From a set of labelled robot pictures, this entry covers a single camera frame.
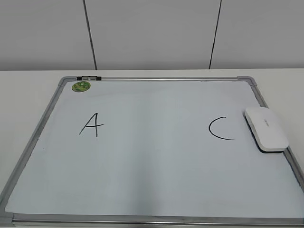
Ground white rectangular board eraser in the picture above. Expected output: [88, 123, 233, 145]
[244, 107, 289, 153]

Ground white framed whiteboard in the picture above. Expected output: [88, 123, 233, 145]
[0, 76, 304, 228]

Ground black silver board clip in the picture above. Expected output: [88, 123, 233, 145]
[76, 76, 102, 81]

